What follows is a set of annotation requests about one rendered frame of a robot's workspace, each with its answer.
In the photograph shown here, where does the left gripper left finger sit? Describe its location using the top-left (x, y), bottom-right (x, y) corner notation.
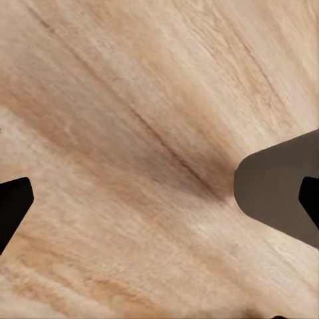
top-left (0, 177), bottom-right (34, 255)

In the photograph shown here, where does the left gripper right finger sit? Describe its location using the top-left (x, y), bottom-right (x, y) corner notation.
top-left (298, 176), bottom-right (319, 229)

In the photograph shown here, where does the trash can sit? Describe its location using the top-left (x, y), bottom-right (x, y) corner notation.
top-left (233, 129), bottom-right (319, 249)

